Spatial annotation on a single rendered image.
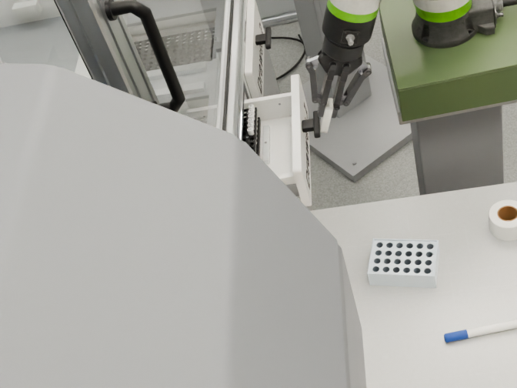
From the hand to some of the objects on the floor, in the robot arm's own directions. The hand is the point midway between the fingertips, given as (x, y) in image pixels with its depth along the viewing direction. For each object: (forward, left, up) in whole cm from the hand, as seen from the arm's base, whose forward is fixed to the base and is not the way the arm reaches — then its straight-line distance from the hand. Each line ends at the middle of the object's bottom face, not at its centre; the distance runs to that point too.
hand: (326, 115), depth 169 cm
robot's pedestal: (-26, -29, -93) cm, 101 cm away
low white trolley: (-13, +42, -92) cm, 102 cm away
